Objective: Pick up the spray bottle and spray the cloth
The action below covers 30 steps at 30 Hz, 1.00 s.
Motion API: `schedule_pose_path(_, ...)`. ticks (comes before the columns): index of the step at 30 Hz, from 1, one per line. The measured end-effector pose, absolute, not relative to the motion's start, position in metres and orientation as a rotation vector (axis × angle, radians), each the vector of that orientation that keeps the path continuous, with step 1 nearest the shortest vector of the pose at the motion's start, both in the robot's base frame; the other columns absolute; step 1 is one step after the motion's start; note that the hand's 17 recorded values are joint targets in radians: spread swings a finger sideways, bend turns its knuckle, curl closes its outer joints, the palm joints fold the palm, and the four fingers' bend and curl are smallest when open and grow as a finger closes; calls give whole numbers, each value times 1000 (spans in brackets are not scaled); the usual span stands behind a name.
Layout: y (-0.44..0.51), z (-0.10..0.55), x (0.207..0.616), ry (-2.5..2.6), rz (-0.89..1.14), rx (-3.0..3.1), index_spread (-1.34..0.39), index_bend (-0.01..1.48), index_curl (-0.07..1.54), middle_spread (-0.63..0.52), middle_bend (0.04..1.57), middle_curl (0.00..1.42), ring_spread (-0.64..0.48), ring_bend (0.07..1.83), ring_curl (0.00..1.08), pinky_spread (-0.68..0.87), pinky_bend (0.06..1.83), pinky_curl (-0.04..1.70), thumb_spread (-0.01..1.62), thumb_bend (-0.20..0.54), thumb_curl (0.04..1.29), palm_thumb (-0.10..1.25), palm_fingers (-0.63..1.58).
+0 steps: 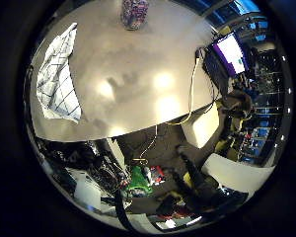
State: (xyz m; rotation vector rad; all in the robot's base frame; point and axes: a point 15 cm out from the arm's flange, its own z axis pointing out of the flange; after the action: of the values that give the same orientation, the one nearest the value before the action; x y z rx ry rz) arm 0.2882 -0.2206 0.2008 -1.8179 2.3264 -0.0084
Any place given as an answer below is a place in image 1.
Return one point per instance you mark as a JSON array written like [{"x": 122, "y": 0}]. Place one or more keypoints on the white cloth with dark checks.
[{"x": 57, "y": 87}]

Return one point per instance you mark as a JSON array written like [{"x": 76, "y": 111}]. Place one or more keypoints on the green bag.
[{"x": 138, "y": 181}]

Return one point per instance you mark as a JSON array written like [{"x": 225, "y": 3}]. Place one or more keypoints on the person with dark hair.
[{"x": 237, "y": 102}]

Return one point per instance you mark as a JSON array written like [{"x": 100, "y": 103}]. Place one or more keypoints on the open laptop with bright screen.
[{"x": 233, "y": 52}]

